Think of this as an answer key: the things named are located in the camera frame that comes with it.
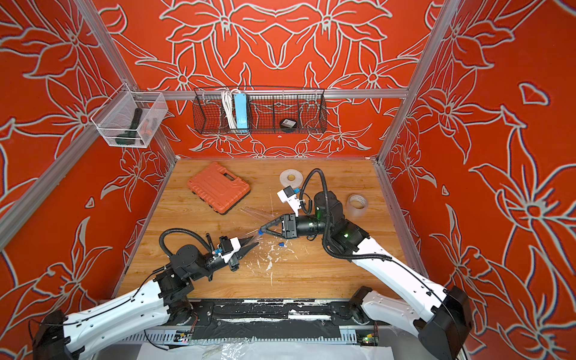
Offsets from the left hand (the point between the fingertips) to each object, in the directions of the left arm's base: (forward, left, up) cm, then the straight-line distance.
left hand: (255, 238), depth 66 cm
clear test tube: (+22, +6, -23) cm, 32 cm away
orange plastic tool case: (+32, +24, -17) cm, 43 cm away
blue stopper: (-2, -3, +8) cm, 8 cm away
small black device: (+52, -7, +6) cm, 53 cm away
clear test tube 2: (+12, +7, -23) cm, 27 cm away
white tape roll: (+44, -9, -22) cm, 50 cm away
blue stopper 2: (+9, -7, -23) cm, 26 cm away
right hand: (-3, -3, +8) cm, 9 cm away
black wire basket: (+58, +2, +8) cm, 58 cm away
